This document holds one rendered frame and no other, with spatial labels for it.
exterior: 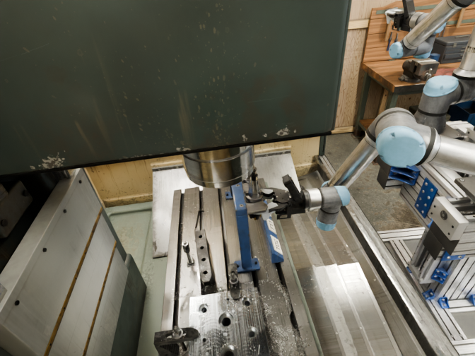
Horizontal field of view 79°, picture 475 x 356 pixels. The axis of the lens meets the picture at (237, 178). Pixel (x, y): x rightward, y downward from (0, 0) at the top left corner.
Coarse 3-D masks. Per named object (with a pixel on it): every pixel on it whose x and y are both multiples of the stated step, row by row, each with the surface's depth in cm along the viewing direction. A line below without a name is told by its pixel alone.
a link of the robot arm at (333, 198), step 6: (330, 186) 105; (336, 186) 105; (342, 186) 105; (324, 192) 102; (330, 192) 102; (336, 192) 102; (342, 192) 103; (348, 192) 103; (324, 198) 102; (330, 198) 102; (336, 198) 102; (342, 198) 102; (348, 198) 103; (324, 204) 102; (330, 204) 103; (336, 204) 103; (342, 204) 103; (324, 210) 106; (330, 210) 105; (336, 210) 105
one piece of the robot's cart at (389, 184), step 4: (380, 168) 153; (380, 172) 154; (384, 172) 150; (380, 176) 154; (384, 176) 150; (380, 180) 155; (384, 180) 151; (388, 180) 148; (392, 180) 149; (396, 180) 149; (380, 184) 155; (384, 184) 151; (388, 184) 150; (392, 184) 150; (396, 184) 150; (400, 184) 152; (384, 188) 152; (388, 188) 152; (392, 188) 152; (396, 188) 152; (400, 188) 152
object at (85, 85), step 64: (0, 0) 33; (64, 0) 34; (128, 0) 34; (192, 0) 35; (256, 0) 36; (320, 0) 37; (0, 64) 37; (64, 64) 38; (128, 64) 39; (192, 64) 40; (256, 64) 41; (320, 64) 42; (0, 128) 42; (64, 128) 43; (128, 128) 44; (192, 128) 45; (256, 128) 47; (320, 128) 48
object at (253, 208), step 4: (248, 204) 98; (252, 204) 98; (256, 204) 98; (260, 204) 97; (264, 204) 97; (248, 208) 96; (252, 208) 96; (256, 208) 96; (260, 208) 96; (264, 208) 96; (248, 212) 95; (252, 212) 95; (256, 212) 95; (260, 212) 95; (264, 212) 95
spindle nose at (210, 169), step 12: (192, 156) 56; (204, 156) 55; (216, 156) 54; (228, 156) 55; (240, 156) 57; (252, 156) 60; (192, 168) 58; (204, 168) 56; (216, 168) 56; (228, 168) 57; (240, 168) 58; (252, 168) 62; (192, 180) 61; (204, 180) 58; (216, 180) 58; (228, 180) 58; (240, 180) 60
